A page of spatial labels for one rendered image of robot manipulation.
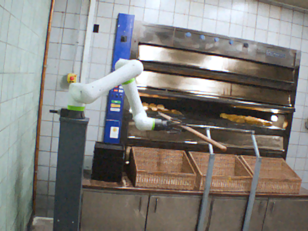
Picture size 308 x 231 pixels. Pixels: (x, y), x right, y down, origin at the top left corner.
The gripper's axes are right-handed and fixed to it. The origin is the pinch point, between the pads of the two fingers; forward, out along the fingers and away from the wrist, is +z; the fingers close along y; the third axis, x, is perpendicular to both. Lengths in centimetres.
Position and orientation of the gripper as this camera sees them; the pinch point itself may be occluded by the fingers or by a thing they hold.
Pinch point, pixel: (185, 128)
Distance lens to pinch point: 282.1
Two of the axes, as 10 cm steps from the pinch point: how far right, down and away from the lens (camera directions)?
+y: -1.3, 9.9, 1.0
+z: 9.7, 1.1, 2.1
